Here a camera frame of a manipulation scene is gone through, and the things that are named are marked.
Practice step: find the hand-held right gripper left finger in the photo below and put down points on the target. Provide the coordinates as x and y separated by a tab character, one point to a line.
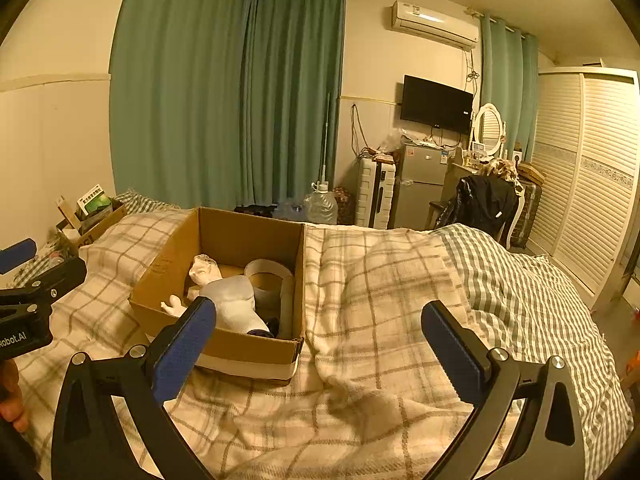
185	355

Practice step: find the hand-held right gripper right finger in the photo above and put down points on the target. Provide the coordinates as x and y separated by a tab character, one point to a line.
450	355

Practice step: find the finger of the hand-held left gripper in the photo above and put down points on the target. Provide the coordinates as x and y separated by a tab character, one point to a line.
60	277
17	256

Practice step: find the large cardboard box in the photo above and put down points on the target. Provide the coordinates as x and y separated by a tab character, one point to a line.
240	352

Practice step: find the white sock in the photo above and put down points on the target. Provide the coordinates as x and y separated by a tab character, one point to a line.
232	305

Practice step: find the dark cloth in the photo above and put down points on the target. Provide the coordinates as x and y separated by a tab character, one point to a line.
262	332

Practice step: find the white tape roll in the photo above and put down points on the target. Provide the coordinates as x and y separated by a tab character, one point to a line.
287	305

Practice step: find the person's left hand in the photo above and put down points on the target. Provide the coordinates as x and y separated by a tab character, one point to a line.
10	400

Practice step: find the narrow tan carton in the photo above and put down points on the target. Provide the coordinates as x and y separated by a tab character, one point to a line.
67	215

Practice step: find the small cardboard box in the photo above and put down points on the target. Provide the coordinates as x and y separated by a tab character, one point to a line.
100	227

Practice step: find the green and white carton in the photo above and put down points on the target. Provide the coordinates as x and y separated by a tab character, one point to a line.
92	197

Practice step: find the beige plaid blanket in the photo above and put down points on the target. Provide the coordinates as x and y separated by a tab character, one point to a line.
360	310

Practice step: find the green checked bed sheet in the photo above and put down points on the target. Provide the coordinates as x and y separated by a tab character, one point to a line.
540	310

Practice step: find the white chair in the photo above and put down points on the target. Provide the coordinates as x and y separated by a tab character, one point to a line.
515	220

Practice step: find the black jacket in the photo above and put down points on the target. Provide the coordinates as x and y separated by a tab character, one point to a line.
482	200

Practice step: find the brown woven case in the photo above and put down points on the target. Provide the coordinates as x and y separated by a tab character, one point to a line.
530	205

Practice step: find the grey fridge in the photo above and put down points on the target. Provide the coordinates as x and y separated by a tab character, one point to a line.
420	185

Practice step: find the white suitcase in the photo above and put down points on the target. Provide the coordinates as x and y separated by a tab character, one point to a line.
372	192

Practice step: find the floral bag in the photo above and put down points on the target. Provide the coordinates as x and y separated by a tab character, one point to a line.
345	205

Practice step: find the white dressing table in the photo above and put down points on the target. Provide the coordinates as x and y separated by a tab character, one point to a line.
462	170

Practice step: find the tan cloth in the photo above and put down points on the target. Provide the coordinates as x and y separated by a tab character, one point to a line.
502	167

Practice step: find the large water jug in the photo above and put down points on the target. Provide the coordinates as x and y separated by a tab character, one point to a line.
321	207

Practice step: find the white louvered wardrobe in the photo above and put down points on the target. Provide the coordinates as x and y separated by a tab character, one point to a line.
585	185

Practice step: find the clear plastic bag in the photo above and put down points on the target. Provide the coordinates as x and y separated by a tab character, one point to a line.
395	142

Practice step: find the green curtain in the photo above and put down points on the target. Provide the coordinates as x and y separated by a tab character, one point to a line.
295	100
175	85
507	85

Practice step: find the oval white mirror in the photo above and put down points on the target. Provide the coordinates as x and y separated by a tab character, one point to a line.
489	127

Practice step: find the white air conditioner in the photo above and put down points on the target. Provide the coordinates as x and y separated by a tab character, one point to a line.
430	25

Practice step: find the black wall television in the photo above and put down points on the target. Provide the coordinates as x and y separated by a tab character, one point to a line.
437	105

